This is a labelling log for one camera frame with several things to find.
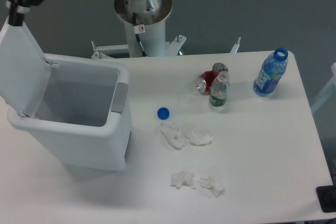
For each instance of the crushed red soda can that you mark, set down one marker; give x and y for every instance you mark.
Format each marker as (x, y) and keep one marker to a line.
(204, 81)

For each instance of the blue bottle cap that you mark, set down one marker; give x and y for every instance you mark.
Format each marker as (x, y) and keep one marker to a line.
(163, 113)

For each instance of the clear green label bottle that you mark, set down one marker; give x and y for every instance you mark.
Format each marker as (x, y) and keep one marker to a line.
(219, 89)

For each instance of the white metal base frame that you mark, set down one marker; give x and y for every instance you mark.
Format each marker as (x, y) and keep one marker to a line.
(105, 52)

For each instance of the black device at edge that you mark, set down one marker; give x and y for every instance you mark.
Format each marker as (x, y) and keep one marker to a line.
(326, 197)

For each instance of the small crumpled tissue left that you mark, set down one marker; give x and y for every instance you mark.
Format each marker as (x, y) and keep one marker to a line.
(183, 178)

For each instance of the white trash can body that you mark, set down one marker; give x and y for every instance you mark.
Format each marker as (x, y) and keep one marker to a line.
(84, 117)

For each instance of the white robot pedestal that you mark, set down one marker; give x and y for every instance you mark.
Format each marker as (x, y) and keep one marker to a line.
(145, 25)

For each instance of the white trash can lid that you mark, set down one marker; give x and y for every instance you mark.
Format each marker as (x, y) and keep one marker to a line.
(25, 69)

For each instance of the large crumpled white tissue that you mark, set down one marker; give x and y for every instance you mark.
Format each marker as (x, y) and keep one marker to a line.
(179, 136)

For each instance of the blue plastic bottle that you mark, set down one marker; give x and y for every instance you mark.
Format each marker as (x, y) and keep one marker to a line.
(272, 69)

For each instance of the small crumpled tissue right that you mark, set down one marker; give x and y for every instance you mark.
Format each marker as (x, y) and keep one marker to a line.
(213, 184)

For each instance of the white bottle cap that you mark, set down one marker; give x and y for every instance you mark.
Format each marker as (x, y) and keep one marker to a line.
(184, 98)

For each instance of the small crumpled tissue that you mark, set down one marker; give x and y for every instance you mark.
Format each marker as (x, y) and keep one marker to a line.
(213, 184)
(183, 178)

